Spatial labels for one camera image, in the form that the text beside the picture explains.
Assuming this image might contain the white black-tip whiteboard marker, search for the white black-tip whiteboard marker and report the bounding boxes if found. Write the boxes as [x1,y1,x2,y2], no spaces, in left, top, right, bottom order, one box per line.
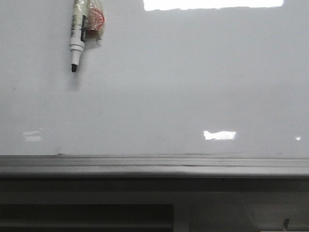
[69,0,90,72]

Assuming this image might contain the red pad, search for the red pad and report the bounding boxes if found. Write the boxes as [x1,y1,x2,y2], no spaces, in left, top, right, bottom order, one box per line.
[86,0,105,41]

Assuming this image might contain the white whiteboard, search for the white whiteboard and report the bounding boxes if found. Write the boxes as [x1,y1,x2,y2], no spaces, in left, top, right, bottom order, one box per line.
[0,0,309,158]

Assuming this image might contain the grey whiteboard marker tray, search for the grey whiteboard marker tray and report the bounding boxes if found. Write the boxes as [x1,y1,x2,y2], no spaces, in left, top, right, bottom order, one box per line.
[0,154,309,178]

